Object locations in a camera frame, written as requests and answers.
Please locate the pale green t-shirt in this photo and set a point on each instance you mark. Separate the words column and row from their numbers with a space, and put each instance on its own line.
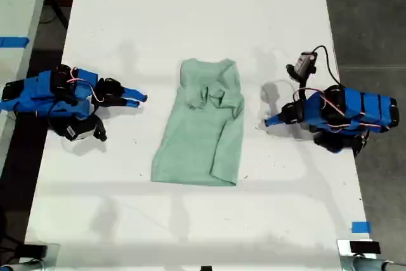
column 196, row 134

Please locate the metal table bracket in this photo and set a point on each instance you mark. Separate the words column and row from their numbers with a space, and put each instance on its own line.
column 344, row 256
column 52, row 256

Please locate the black box on metal bracket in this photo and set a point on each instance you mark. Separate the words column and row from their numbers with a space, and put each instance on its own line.
column 364, row 247
column 35, row 250

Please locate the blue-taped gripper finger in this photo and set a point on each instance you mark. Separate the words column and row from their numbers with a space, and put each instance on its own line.
column 274, row 120
column 134, row 94
column 125, row 103

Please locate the small blue tape patch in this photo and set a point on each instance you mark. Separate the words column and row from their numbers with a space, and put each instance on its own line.
column 361, row 227

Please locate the camera black stalk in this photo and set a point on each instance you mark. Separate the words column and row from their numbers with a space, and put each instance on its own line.
column 100, row 129
column 302, row 87

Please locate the long blue tape strip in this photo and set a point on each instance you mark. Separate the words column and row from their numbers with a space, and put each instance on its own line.
column 14, row 42

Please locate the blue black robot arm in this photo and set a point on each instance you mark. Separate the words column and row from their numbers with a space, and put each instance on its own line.
column 47, row 93
column 358, row 109

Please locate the white side table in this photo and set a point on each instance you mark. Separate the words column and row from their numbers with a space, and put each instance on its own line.
column 19, row 4

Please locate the small black block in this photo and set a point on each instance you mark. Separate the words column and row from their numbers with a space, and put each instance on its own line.
column 206, row 268

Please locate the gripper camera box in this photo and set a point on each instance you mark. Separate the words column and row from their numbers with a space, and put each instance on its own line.
column 304, row 63
column 76, row 131

